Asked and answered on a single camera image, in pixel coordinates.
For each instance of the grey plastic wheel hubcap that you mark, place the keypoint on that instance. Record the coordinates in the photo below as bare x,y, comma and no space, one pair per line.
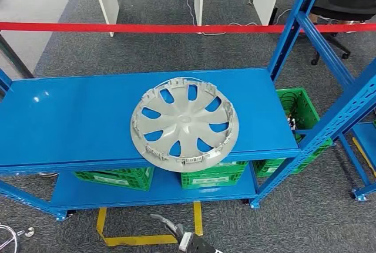
185,125

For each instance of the green plastic crate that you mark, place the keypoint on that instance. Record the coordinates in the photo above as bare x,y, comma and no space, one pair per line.
211,177
117,179

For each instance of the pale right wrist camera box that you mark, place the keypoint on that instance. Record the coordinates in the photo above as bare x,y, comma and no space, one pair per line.
186,242

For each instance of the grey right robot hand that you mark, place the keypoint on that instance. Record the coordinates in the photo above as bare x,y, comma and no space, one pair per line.
165,224

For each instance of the red barrier tape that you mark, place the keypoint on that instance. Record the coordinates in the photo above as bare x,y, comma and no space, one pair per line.
117,28

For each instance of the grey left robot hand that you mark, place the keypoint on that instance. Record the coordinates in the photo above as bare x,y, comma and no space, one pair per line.
8,239

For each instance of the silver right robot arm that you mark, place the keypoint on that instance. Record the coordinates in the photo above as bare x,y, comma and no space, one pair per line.
202,245

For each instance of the long blue metal shelf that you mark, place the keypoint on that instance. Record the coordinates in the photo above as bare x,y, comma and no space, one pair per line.
73,119

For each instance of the yellow floor tape outline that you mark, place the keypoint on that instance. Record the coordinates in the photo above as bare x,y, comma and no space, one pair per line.
364,156
138,240

